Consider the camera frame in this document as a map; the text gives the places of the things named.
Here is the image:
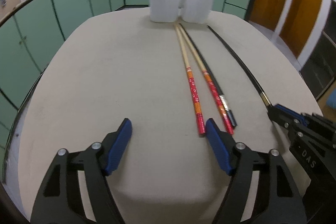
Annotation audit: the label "blue chair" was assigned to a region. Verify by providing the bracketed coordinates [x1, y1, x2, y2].
[324, 94, 336, 110]

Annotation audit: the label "black chopstick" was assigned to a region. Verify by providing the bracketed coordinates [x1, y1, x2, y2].
[207, 25, 274, 110]
[181, 24, 238, 127]

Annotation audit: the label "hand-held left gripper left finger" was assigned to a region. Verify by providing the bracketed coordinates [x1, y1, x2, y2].
[31, 118, 132, 224]

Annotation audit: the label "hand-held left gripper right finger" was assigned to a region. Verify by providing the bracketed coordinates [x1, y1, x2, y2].
[205, 118, 307, 224]

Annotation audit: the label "green base cabinets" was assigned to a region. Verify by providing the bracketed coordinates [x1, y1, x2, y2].
[0, 0, 259, 188]

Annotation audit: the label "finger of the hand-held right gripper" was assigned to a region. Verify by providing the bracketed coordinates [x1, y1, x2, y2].
[267, 108, 298, 134]
[273, 104, 315, 125]

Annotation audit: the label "black glass cabinet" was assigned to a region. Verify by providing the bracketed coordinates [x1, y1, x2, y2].
[299, 0, 336, 102]

